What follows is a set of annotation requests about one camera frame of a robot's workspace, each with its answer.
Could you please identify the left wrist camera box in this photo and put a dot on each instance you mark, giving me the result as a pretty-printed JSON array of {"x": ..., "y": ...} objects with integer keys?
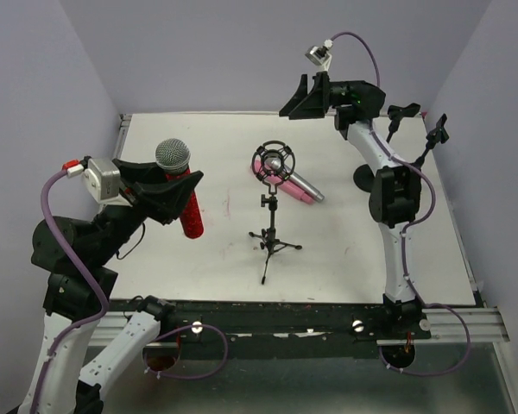
[{"x": 101, "y": 178}]

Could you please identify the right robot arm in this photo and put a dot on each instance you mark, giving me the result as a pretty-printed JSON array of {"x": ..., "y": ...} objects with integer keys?
[{"x": 395, "y": 194}]

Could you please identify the aluminium frame rail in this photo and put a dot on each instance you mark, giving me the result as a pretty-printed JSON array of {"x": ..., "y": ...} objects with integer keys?
[{"x": 229, "y": 160}]

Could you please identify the red glitter microphone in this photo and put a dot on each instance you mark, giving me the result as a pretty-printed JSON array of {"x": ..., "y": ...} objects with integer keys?
[{"x": 173, "y": 156}]

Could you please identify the silver microphone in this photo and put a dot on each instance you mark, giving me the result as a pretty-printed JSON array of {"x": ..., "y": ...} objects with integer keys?
[{"x": 297, "y": 181}]

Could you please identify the black round-base stand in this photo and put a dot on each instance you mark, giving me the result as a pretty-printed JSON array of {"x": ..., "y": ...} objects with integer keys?
[
  {"x": 437, "y": 135},
  {"x": 363, "y": 177}
]

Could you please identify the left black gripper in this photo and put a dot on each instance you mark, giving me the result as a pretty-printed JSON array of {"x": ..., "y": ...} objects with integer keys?
[{"x": 129, "y": 182}]

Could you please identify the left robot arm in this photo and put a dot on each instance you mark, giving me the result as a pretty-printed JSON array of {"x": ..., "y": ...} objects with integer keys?
[{"x": 75, "y": 253}]

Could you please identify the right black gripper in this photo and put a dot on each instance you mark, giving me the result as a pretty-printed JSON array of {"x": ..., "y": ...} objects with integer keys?
[{"x": 324, "y": 94}]

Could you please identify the pink microphone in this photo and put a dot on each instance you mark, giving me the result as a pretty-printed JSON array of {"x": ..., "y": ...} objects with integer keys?
[{"x": 286, "y": 186}]

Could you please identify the black tripod microphone stand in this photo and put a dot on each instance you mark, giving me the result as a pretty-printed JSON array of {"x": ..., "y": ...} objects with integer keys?
[{"x": 268, "y": 236}]

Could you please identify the black mounting rail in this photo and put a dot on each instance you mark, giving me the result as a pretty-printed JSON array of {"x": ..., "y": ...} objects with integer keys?
[{"x": 268, "y": 331}]

